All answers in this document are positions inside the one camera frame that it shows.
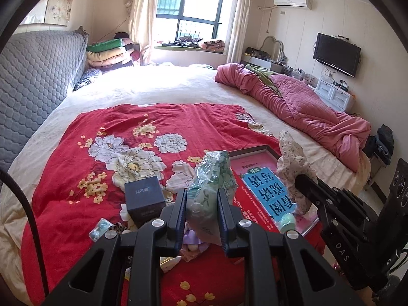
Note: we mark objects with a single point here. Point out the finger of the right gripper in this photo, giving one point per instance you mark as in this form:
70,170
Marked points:
336,204

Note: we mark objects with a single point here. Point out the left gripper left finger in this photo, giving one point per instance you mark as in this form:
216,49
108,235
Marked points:
174,217

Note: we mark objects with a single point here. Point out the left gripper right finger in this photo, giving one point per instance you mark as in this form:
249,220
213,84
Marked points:
233,240

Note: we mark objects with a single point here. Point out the green floral tissue pack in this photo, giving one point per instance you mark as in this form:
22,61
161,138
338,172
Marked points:
212,174

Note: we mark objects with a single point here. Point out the white floral fabric scrunchie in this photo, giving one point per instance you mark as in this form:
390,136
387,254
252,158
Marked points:
292,163

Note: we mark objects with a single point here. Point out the plush bear purple dress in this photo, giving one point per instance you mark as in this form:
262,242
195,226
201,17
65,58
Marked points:
192,245

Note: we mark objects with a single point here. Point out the green sponge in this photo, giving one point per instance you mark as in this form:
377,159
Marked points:
287,222

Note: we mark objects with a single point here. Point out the red cardboard box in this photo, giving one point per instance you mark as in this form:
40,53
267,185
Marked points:
252,210

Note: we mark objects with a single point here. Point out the dark blue square box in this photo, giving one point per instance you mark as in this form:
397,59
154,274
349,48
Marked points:
144,200

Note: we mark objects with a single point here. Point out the pink book in tray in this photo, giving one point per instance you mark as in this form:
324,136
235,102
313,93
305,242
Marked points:
255,169

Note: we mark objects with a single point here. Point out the leopard print scrunchie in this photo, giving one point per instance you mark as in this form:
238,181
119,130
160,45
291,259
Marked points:
119,228

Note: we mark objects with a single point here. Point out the pink quilted blanket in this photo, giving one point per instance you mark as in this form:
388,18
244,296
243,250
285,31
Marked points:
298,105

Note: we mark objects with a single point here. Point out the small teal wrapped packet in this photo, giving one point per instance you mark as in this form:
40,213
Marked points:
100,229

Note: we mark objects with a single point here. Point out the dark bag on chair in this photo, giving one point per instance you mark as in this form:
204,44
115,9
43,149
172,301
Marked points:
381,144

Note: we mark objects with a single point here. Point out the red floral bedspread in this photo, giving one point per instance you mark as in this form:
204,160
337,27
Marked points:
83,181

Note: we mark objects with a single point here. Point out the white drawer cabinet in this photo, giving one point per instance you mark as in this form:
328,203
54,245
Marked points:
334,96

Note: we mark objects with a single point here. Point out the beige bed sheet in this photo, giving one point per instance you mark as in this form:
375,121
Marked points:
149,85

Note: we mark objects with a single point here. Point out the heart shaped mirror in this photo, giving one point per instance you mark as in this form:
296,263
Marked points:
275,48

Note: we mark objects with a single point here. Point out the clothes on window sill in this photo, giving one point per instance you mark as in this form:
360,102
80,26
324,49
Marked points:
188,41

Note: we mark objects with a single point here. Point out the stack of folded blankets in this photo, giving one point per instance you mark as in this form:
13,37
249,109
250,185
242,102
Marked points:
118,52

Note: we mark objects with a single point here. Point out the grey quilted headboard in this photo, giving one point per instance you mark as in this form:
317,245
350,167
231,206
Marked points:
38,70

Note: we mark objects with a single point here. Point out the white air conditioner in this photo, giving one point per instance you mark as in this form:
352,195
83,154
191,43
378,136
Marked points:
294,3

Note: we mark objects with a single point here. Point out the beige curtain left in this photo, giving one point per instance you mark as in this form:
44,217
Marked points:
142,14

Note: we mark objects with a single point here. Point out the beige curtain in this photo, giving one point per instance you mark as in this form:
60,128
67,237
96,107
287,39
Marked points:
142,14
238,30

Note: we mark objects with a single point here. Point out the beige curtain right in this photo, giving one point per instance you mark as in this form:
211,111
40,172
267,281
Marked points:
238,30

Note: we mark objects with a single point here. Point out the black wall television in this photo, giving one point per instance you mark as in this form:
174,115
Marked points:
337,54

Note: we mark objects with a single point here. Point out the floral wall painting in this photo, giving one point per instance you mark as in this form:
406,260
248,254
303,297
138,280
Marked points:
54,12

